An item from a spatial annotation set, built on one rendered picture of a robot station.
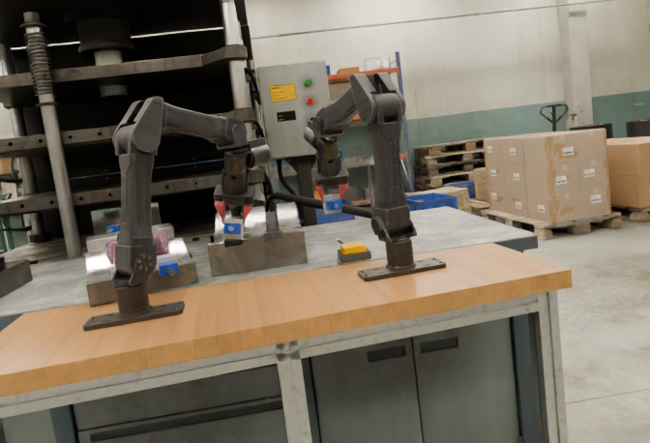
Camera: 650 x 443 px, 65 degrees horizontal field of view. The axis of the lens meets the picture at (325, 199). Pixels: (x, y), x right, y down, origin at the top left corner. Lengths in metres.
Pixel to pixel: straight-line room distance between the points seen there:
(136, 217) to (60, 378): 0.34
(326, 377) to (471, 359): 0.42
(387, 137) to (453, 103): 7.47
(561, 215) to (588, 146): 0.66
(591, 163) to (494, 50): 4.17
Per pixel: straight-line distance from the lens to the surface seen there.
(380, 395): 1.55
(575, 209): 5.14
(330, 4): 8.44
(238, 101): 2.12
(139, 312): 1.16
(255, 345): 0.99
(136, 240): 1.14
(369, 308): 1.01
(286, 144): 2.24
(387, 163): 1.17
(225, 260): 1.40
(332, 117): 1.34
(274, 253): 1.39
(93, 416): 1.60
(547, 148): 4.96
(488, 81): 8.86
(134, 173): 1.14
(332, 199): 1.51
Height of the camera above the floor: 1.12
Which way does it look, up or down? 6 degrees down
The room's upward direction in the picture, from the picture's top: 7 degrees counter-clockwise
